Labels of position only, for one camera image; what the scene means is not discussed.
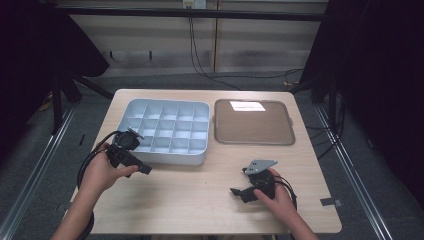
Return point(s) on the grey tape strip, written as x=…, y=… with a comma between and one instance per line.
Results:
x=63, y=206
x=330, y=202

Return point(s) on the white wall socket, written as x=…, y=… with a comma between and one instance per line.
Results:
x=194, y=4

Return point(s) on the person's left hand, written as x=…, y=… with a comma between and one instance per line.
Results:
x=98, y=173

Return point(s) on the white paper label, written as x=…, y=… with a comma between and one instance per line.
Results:
x=247, y=106

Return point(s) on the small black floor object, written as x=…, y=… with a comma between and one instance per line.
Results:
x=82, y=140

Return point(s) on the black metal stand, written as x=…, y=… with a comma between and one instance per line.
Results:
x=57, y=106
x=331, y=103

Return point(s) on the white divided organizer box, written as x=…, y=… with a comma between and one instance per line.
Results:
x=173, y=130

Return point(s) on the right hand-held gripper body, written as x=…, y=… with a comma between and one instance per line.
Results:
x=263, y=181

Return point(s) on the black horizontal metal bar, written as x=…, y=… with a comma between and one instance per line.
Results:
x=166, y=13

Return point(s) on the person's right hand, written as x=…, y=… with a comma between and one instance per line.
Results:
x=281, y=200

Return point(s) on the metal floor rail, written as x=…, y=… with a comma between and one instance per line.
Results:
x=353, y=173
x=40, y=166

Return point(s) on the brown square tray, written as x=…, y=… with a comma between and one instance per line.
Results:
x=255, y=128

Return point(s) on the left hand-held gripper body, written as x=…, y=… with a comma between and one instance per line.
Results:
x=125, y=146

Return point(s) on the black curtain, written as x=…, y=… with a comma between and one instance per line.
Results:
x=383, y=83
x=30, y=50

